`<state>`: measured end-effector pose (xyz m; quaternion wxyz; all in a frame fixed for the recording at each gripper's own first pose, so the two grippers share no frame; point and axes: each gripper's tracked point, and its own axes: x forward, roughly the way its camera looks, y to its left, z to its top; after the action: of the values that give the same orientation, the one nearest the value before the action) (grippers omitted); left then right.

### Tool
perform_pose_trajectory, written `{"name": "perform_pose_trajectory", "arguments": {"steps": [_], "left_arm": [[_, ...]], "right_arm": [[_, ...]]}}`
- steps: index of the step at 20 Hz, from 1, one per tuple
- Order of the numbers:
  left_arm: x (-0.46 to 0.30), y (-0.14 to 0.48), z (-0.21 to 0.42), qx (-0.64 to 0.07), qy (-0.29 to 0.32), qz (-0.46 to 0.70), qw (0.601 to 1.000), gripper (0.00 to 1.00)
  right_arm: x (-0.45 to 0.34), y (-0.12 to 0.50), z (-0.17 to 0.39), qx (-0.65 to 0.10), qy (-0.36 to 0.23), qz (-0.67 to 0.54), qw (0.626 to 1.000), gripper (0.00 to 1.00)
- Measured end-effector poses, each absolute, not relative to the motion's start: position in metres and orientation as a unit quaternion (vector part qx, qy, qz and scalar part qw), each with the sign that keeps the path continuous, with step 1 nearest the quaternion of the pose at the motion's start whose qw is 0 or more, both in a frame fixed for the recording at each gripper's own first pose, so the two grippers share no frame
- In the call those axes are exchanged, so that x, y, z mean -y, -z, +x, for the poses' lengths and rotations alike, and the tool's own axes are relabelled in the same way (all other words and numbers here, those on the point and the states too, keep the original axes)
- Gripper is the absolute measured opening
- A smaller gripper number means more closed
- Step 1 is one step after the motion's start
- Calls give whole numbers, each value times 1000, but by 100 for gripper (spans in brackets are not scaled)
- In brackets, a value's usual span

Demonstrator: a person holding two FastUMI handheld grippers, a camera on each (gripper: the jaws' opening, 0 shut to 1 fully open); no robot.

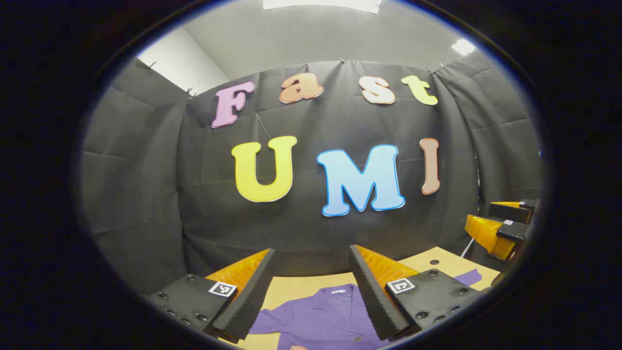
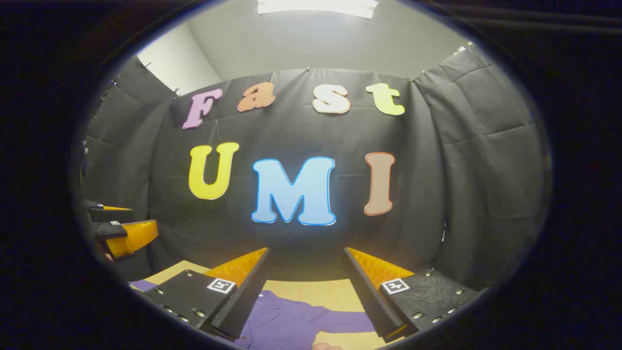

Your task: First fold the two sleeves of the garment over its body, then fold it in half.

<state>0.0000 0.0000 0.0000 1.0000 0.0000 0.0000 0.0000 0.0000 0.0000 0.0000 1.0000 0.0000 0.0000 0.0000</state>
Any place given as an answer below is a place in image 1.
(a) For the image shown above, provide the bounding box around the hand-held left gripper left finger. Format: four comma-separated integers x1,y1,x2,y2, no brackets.
146,248,276,344

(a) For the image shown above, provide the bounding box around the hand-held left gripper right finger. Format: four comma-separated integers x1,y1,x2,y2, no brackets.
348,245,491,342

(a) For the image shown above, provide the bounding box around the purple knit cardigan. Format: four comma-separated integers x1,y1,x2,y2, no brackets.
248,269,483,350

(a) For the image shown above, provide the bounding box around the small ceiling light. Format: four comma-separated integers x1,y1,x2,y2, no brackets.
451,38,477,56

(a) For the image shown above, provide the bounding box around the long ceiling light panel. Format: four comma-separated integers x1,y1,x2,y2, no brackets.
262,0,383,14

